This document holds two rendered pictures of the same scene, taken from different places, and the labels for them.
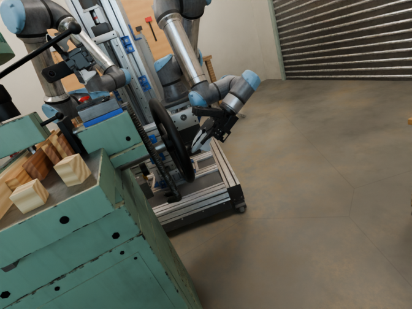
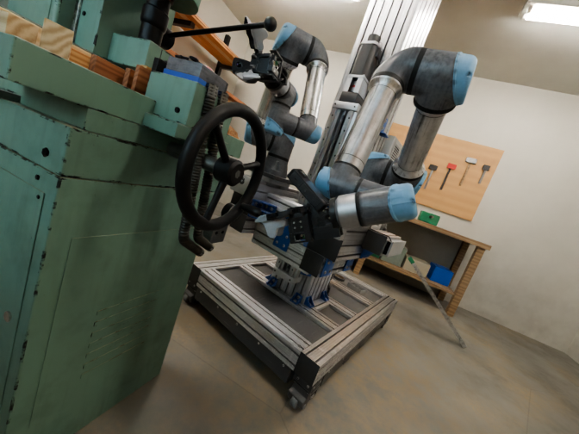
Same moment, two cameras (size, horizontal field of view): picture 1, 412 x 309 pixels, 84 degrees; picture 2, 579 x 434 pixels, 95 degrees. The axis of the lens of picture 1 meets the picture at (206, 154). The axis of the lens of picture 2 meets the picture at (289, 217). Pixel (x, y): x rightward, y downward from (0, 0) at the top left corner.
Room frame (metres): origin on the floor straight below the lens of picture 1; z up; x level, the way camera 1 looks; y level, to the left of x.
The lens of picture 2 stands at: (0.28, -0.37, 0.85)
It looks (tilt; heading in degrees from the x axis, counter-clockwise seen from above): 9 degrees down; 33
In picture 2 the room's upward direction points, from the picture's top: 20 degrees clockwise
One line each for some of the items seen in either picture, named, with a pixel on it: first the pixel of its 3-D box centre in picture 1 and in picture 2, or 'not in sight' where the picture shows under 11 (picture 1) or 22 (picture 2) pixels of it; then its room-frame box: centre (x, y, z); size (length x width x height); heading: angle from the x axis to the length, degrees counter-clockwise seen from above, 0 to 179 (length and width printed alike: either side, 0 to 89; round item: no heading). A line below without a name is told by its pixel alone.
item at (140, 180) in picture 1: (137, 190); (207, 226); (0.90, 0.34, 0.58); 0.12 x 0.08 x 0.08; 104
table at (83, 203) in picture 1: (89, 158); (159, 118); (0.63, 0.31, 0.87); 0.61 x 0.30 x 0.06; 14
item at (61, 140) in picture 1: (73, 138); (173, 98); (0.67, 0.34, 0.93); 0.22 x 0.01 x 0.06; 14
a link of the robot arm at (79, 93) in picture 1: (83, 100); (281, 143); (1.38, 0.54, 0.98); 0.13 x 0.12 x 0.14; 142
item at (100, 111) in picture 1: (98, 107); (202, 78); (0.66, 0.23, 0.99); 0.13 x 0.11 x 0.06; 14
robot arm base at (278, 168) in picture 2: not in sight; (275, 164); (1.39, 0.53, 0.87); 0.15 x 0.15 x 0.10
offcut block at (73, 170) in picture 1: (73, 170); (57, 41); (0.41, 0.24, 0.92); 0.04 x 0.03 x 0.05; 165
